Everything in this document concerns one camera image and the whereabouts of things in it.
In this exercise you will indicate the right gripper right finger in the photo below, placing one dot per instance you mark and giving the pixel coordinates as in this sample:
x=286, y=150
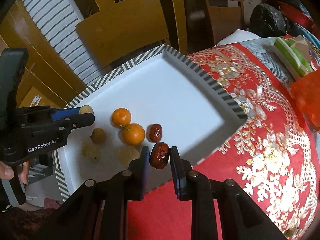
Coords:
x=219, y=203

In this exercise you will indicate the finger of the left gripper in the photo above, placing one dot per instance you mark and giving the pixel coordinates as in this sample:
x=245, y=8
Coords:
x=58, y=114
x=37, y=124

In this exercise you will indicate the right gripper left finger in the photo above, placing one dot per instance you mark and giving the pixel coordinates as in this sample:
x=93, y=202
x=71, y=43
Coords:
x=99, y=210

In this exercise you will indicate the tan longan fruit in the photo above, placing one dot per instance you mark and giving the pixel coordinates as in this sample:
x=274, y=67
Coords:
x=98, y=136

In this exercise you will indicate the small orange with stem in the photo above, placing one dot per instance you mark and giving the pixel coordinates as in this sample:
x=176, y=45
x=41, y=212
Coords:
x=133, y=134

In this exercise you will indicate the dark red jujube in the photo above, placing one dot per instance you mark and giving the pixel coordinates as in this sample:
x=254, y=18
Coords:
x=159, y=155

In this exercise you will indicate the pale sugarcane chunk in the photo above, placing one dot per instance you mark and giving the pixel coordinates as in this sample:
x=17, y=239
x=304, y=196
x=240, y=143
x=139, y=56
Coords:
x=91, y=152

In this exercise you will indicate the person left hand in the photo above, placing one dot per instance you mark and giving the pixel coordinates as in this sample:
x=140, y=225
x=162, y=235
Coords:
x=7, y=173

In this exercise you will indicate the white tray striped rim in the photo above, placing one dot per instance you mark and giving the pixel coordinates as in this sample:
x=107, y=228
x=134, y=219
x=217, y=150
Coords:
x=161, y=86

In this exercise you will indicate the yellow wooden chair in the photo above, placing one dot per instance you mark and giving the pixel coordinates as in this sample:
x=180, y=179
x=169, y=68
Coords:
x=112, y=29

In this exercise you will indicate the red plastic bag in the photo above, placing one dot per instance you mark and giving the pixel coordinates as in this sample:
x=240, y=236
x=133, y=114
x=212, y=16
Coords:
x=305, y=92

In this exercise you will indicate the green white tissue pack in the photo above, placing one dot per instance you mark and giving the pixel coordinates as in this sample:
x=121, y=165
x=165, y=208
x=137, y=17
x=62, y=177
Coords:
x=293, y=52

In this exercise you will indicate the black plastic bag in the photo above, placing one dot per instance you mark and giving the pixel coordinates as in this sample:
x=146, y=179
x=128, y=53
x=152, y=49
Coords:
x=267, y=21

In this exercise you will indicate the wooden folding chair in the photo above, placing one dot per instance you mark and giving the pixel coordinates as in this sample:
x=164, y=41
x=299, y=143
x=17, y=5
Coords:
x=224, y=17

